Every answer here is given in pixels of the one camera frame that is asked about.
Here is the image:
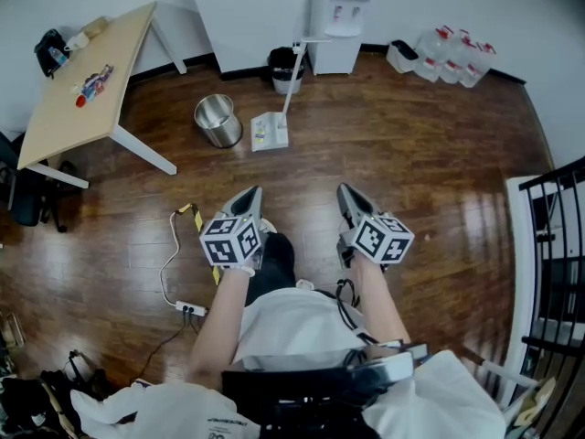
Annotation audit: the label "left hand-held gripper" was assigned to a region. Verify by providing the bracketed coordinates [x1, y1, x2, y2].
[199, 186, 275, 273]

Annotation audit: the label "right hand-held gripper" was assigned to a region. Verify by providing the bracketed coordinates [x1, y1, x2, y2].
[336, 182, 416, 273]

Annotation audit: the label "white long-handled dustpan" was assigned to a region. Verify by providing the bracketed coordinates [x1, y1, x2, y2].
[250, 36, 333, 153]

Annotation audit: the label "silver metal bin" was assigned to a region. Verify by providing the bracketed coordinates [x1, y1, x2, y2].
[193, 93, 244, 149]

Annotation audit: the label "person's left forearm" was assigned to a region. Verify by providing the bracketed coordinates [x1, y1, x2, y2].
[186, 270, 252, 383]

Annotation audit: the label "person's right forearm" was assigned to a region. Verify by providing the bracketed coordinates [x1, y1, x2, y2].
[354, 258, 412, 345]

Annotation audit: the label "yellow black striped tape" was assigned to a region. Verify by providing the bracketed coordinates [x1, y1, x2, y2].
[176, 202, 221, 286]

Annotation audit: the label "person's black trousers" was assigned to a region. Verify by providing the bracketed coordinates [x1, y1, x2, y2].
[244, 232, 297, 308]

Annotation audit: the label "white power strip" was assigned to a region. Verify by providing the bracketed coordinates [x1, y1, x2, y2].
[175, 299, 207, 318]

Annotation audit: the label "person's white shirt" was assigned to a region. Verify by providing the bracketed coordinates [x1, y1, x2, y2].
[136, 288, 506, 439]

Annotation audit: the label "black-lined waste bin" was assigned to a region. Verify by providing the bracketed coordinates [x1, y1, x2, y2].
[267, 46, 306, 96]

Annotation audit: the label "small white bin black lid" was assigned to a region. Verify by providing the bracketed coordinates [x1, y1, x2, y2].
[386, 38, 420, 75]

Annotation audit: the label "white water dispenser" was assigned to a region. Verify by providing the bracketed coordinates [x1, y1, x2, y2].
[306, 0, 379, 76]

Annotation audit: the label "cluster of clear water jugs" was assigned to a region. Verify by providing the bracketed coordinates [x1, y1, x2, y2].
[413, 25, 498, 90]

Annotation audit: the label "black chest-mounted rig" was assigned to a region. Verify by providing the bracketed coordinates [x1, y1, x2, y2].
[221, 343, 431, 439]

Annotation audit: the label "light wooden table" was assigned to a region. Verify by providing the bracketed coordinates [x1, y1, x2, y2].
[16, 1, 188, 189]

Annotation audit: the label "pile of colourful snack packets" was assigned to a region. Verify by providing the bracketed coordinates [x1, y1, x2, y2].
[70, 64, 115, 102]

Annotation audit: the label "black stair railing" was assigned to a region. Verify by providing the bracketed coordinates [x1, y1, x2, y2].
[518, 155, 585, 439]

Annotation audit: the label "white metal rack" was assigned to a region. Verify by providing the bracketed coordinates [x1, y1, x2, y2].
[461, 345, 557, 429]

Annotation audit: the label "black office chair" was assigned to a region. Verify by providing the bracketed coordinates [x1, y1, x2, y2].
[0, 130, 69, 235]

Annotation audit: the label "tan cardboard box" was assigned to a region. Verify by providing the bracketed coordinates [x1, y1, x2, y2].
[80, 15, 109, 40]

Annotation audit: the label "white mug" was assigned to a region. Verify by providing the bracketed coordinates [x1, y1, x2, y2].
[63, 32, 89, 52]

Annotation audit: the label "white garment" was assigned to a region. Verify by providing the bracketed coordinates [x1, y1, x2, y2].
[70, 387, 138, 432]

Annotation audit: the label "black equipment bag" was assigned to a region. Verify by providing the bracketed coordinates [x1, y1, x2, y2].
[0, 349, 111, 439]

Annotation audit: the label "white power cable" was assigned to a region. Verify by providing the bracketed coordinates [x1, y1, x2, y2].
[158, 210, 184, 305]

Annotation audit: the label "black body cables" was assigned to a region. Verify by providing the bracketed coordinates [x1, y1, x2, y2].
[335, 279, 380, 342]

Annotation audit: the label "thin black floor cable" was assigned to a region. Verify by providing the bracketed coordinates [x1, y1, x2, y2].
[130, 311, 202, 383]

